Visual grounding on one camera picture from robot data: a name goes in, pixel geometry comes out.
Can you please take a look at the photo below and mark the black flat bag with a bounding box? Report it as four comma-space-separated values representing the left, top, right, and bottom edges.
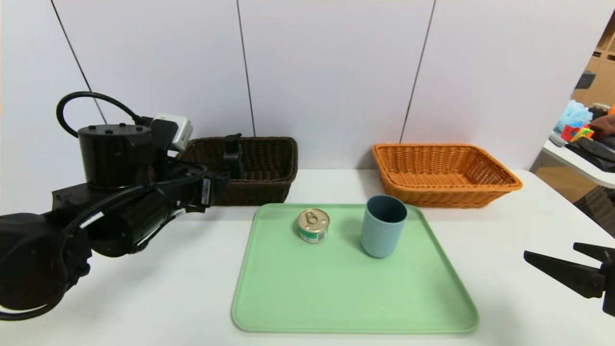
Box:
566, 136, 615, 173

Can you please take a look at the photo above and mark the dark woven chair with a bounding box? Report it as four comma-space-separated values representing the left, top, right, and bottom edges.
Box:
573, 185, 615, 237

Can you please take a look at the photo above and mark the dark brown wicker basket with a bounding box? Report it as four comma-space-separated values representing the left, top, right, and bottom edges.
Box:
175, 137, 298, 206

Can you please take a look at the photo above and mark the orange wicker basket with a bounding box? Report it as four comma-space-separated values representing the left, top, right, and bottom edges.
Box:
371, 143, 523, 209

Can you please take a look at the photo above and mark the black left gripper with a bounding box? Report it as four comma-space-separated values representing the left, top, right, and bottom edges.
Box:
174, 170, 231, 213

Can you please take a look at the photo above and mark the colourful puzzle cube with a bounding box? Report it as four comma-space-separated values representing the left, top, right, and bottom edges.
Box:
561, 124, 595, 143

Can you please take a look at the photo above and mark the light green plastic tray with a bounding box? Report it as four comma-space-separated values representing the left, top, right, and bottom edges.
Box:
231, 203, 480, 334

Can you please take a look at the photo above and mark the light blue plastic cup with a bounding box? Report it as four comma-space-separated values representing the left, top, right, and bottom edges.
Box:
360, 195, 409, 259

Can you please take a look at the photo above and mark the white side table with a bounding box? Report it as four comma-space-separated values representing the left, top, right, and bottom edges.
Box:
542, 138, 615, 189

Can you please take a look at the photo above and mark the blue mesh bath sponge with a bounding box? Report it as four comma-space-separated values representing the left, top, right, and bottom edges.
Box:
554, 99, 593, 134

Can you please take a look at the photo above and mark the black pump bottle green label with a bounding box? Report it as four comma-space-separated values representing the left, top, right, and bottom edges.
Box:
223, 134, 246, 179

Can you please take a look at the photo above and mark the small tin can pull ring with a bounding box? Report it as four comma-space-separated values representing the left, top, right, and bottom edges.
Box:
297, 208, 331, 244

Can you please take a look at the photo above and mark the wooden shelf cabinet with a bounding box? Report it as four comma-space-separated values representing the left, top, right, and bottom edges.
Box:
572, 12, 615, 109

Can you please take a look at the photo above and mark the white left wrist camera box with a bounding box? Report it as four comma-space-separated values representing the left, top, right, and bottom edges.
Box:
153, 113, 194, 152

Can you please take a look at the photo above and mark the brown cloth object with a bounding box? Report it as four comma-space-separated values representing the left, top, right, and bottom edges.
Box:
589, 114, 615, 140

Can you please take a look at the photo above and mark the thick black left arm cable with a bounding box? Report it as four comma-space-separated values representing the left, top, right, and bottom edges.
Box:
56, 91, 155, 140

